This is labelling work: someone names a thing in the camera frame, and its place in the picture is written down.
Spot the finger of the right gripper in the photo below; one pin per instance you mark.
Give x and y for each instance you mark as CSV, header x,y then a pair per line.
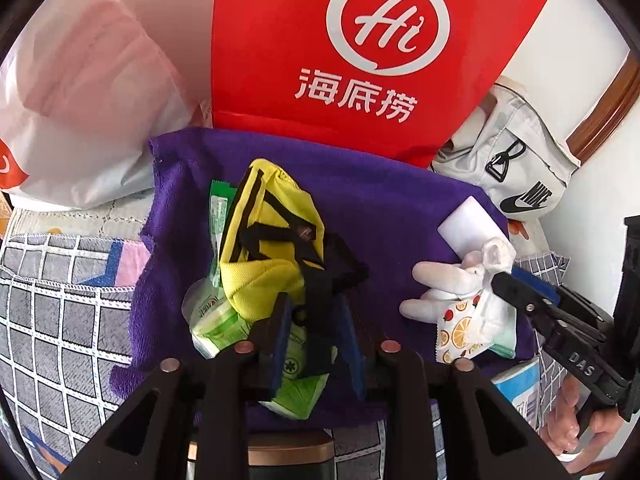
x,y
543,288
525,300

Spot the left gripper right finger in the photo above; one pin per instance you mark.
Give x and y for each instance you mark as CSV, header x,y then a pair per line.
x,y
358,342

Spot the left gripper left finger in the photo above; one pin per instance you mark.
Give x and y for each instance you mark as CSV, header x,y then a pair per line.
x,y
270,339

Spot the mint green cloth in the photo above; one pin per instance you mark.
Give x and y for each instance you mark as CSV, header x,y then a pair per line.
x,y
503,338

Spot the green pocket tissue pack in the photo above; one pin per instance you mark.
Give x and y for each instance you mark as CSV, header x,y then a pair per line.
x,y
215,325

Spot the fruit print pouch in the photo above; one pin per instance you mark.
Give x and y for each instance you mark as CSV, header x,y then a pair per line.
x,y
460,331

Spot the yellow black pouch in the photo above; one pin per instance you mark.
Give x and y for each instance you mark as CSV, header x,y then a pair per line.
x,y
275,241

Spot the white glove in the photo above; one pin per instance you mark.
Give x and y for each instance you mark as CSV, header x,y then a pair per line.
x,y
452,281

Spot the white sponge block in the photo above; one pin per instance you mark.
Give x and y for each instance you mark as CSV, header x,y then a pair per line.
x,y
468,228

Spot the green wet wipes pack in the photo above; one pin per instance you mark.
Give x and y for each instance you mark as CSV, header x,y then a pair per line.
x,y
220,199

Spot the person's right hand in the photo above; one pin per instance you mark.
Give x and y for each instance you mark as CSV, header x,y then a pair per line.
x,y
560,430

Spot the blue tissue pack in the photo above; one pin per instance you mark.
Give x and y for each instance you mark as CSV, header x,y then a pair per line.
x,y
521,387

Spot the dark green tea tin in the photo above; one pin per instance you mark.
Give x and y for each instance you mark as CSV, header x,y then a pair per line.
x,y
292,454

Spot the grey Nike waist bag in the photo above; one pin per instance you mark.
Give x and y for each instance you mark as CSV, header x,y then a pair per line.
x,y
505,148

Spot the grey checkered blanket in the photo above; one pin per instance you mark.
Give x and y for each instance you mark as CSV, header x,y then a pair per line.
x,y
65,320

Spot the red paper shopping bag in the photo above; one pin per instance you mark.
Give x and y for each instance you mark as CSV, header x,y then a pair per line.
x,y
394,78

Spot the white Miniso plastic bag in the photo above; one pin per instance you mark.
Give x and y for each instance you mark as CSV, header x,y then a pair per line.
x,y
85,84

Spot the brown wooden door frame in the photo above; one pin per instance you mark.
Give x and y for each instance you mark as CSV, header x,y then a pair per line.
x,y
613,106

